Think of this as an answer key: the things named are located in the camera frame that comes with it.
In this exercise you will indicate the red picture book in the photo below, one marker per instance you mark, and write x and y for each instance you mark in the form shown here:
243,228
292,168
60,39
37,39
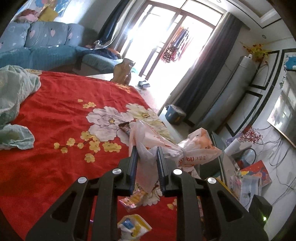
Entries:
258,169

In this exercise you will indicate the hanging laundry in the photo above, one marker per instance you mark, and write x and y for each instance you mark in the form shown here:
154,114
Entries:
177,45

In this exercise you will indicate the blue storage box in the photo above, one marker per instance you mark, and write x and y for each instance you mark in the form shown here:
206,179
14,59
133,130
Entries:
174,115

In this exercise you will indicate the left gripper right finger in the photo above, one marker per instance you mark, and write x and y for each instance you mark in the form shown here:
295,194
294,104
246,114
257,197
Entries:
205,208

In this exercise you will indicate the yellow rim trash bin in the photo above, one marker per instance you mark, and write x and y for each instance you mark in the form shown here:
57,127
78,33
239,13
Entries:
225,186

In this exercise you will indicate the red floral blanket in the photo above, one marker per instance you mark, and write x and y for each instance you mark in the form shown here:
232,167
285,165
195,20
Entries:
74,120

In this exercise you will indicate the wooden coffee table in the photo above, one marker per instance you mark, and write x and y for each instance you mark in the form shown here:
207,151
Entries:
149,94

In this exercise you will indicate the wall mounted television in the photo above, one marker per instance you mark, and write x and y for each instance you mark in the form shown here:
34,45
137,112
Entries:
282,116

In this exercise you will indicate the yellow pillow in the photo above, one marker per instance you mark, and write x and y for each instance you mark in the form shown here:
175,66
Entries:
48,15

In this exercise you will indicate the grey standing air conditioner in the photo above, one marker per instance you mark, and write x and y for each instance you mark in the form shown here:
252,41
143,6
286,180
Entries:
230,96

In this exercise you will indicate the yellow white snack bag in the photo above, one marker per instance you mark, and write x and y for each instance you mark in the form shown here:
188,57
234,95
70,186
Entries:
133,227

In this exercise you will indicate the pink clothes pile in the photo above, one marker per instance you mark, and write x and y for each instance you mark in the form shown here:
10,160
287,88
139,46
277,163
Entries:
27,16

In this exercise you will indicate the small blue item on table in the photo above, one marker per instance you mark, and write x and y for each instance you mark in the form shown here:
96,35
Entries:
143,84

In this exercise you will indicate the glass tv console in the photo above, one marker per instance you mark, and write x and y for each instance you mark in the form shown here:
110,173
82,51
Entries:
222,167

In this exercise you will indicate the white printed paper sheet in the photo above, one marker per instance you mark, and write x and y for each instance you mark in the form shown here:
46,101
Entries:
250,186

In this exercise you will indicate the dark right curtain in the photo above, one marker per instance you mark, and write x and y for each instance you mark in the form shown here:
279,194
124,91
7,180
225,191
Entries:
200,77

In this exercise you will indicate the light blue crumpled cloth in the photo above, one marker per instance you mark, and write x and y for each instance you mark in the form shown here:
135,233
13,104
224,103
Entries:
17,84

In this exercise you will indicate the yellow flower decoration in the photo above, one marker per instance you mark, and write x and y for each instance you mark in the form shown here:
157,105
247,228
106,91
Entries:
257,51

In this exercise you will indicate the blue sectional sofa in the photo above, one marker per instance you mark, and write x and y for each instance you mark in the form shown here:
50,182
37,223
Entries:
51,45

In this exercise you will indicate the dark candy bar wrapper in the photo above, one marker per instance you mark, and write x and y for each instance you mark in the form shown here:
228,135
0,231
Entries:
125,127

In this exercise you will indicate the white paper towel roll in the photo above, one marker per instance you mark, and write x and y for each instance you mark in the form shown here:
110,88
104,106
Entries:
232,148

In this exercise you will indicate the white plastic shopping bag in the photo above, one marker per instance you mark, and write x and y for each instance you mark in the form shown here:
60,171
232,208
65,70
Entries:
196,149

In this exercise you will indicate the world map poster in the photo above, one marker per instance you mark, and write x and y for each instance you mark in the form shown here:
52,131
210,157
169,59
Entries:
58,6

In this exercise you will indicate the red snack stick wrapper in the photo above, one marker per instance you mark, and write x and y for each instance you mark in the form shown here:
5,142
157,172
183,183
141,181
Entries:
134,201

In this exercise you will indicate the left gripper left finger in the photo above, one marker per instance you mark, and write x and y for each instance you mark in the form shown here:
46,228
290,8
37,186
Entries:
88,208

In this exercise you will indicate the dark blue left curtain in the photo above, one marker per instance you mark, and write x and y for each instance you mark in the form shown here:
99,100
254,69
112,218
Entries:
107,29

